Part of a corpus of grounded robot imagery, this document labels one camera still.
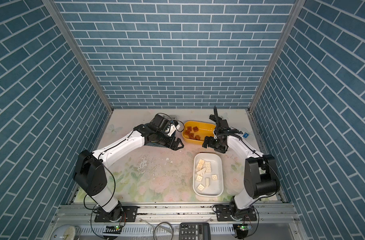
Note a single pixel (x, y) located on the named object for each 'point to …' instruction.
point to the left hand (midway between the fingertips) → (178, 143)
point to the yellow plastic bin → (195, 132)
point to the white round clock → (64, 232)
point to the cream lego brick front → (200, 187)
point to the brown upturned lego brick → (189, 128)
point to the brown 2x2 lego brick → (191, 135)
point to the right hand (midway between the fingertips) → (208, 145)
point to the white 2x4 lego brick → (208, 167)
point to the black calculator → (195, 231)
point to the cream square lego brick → (207, 181)
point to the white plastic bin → (207, 175)
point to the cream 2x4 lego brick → (200, 164)
